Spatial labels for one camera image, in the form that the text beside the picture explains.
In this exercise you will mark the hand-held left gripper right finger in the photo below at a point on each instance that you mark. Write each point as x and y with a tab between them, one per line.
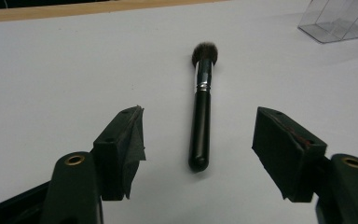
286	155

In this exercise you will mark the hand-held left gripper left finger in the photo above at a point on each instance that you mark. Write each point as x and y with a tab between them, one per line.
118	149

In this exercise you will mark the clear acrylic organizer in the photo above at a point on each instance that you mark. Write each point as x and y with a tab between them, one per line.
338	25

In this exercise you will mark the white board sheet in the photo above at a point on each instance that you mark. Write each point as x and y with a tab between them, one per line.
74	77

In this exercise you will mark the wooden table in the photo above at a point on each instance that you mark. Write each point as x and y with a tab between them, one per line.
43	11

